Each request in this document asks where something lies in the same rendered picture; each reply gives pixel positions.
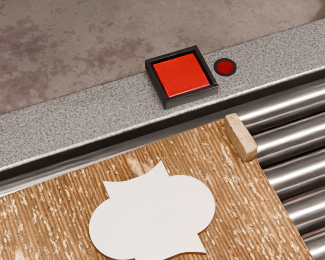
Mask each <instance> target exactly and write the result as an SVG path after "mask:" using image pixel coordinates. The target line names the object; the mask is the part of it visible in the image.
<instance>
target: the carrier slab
mask: <svg viewBox="0 0 325 260"><path fill-rule="evenodd" d="M160 161H162V163H163V165H164V167H165V169H166V171H167V173H168V175H169V176H174V175H186V176H191V177H194V178H196V179H198V180H200V181H201V182H202V183H203V184H205V185H206V186H207V187H208V189H209V190H210V191H211V193H212V195H213V197H214V201H215V213H214V217H213V220H212V222H211V224H210V226H209V227H208V228H207V229H206V230H205V231H204V232H203V233H202V234H200V235H198V237H199V239H200V241H201V243H202V245H203V247H204V249H205V251H206V255H198V254H186V255H180V256H177V257H175V258H172V259H170V260H314V258H313V256H312V254H311V253H310V251H309V249H308V247H307V246H306V244H305V242H304V241H303V239H302V237H301V235H300V234H299V232H298V230H297V229H296V227H295V225H294V223H293V222H292V220H291V218H290V216H289V215H288V213H287V211H286V209H285V208H284V206H283V204H282V203H281V201H280V199H279V197H278V196H277V194H276V192H275V191H274V189H273V187H272V186H271V184H270V182H269V181H268V179H267V177H266V175H265V174H264V172H263V170H262V168H261V167H260V165H259V163H258V162H257V160H256V158H255V159H254V160H251V161H248V162H243V161H242V159H241V157H240V156H239V154H238V152H237V151H236V149H235V148H234V146H233V144H232V142H231V140H230V138H229V136H228V135H227V133H226V130H225V128H224V118H223V119H220V120H218V121H215V122H212V123H209V124H206V125H203V126H200V127H197V128H194V129H192V130H189V131H186V132H183V133H181V134H178V135H175V136H172V137H169V138H166V139H164V140H161V141H158V142H155V143H152V144H149V145H146V146H144V147H141V148H138V149H135V150H132V151H129V152H126V153H124V154H121V155H118V156H115V157H112V158H109V159H107V160H104V161H101V162H98V163H96V164H92V165H89V166H87V167H84V168H81V169H78V170H75V171H72V172H70V173H67V174H64V175H61V176H58V177H55V178H53V179H50V180H47V181H44V182H42V183H38V184H35V185H33V186H30V187H27V188H24V189H21V190H18V191H16V192H13V193H10V194H7V195H5V196H2V197H0V260H110V259H107V258H105V257H104V256H103V255H101V254H100V253H99V252H98V251H97V250H96V248H95V247H94V245H93V244H92V241H91V238H90V233H89V224H90V219H91V217H92V215H93V213H94V211H95V210H96V209H97V207H98V206H99V205H100V204H102V203H103V202H104V201H106V200H108V199H109V197H108V195H107V192H106V190H105V188H104V185H103V181H106V182H124V181H128V180H131V179H134V178H136V177H139V176H142V175H144V174H146V173H148V172H149V171H151V170H152V169H153V168H154V167H155V166H156V165H157V164H158V163H159V162H160Z"/></svg>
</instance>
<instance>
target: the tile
mask: <svg viewBox="0 0 325 260"><path fill-rule="evenodd" d="M103 185H104V188H105V190H106V192H107V195H108V197H109V199H108V200H106V201H104V202H103V203H102V204H100V205H99V206H98V207H97V209H96V210H95V211H94V213H93V215H92V217H91V219H90V224H89V233H90V238H91V241H92V244H93V245H94V247H95V248H96V250H97V251H98V252H99V253H100V254H101V255H103V256H104V257H105V258H107V259H110V260H170V259H172V258H175V257H177V256H180V255H186V254H198V255H206V251H205V249H204V247H203V245H202V243H201V241H200V239H199V237H198V235H200V234H202V233H203V232H204V231H205V230H206V229H207V228H208V227H209V226H210V224H211V222H212V220H213V217H214V213H215V201H214V197H213V195H212V193H211V191H210V190H209V189H208V187H207V186H206V185H205V184H203V183H202V182H201V181H200V180H198V179H196V178H194V177H191V176H186V175H174V176H169V175H168V173H167V171H166V169H165V167H164V165H163V163H162V161H160V162H159V163H158V164H157V165H156V166H155V167H154V168H153V169H152V170H151V171H149V172H148V173H146V174H144V175H142V176H139V177H136V178H134V179H131V180H128V181H124V182H106V181H103Z"/></svg>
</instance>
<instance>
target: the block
mask: <svg viewBox="0 0 325 260"><path fill-rule="evenodd" d="M224 128H225V130H226V133H227V135H228V136H229V138H230V140H231V142H232V144H233V146H234V148H235V149H236V151H237V152H238V154H239V156H240V157H241V159H242V161H243V162H248V161H251V160H254V159H255V158H256V155H257V149H258V147H257V145H256V143H255V141H254V139H253V138H252V136H251V134H250V133H249V131H248V130H247V129H246V127H245V126H244V124H243V123H242V121H241V120H240V119H239V117H238V116H237V114H236V113H232V114H229V115H226V116H225V118H224Z"/></svg>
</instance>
